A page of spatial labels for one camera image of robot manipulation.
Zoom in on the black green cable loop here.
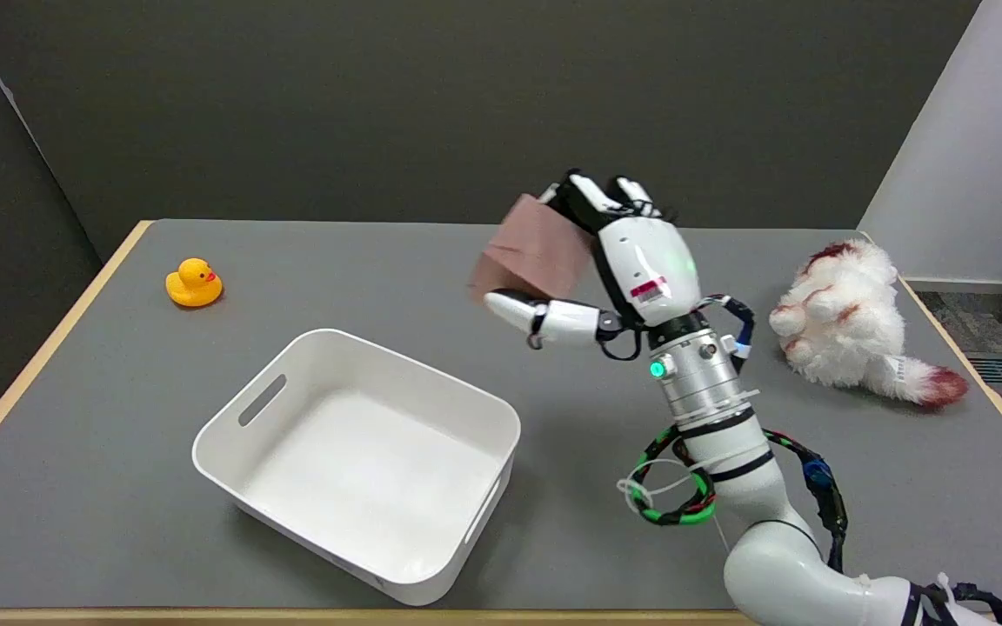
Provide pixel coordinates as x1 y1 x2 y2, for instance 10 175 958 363
617 423 718 527

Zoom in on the white red plush toy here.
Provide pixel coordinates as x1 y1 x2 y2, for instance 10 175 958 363
768 237 970 410

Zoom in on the black cable with blue connector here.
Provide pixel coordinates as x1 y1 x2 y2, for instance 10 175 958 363
760 428 850 573

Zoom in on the white plastic box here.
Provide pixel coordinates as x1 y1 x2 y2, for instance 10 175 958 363
191 328 523 608

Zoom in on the yellow rubber duck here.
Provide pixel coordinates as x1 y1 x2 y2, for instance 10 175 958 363
164 257 225 309

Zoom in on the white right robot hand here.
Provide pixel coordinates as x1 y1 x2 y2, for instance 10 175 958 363
484 171 700 350

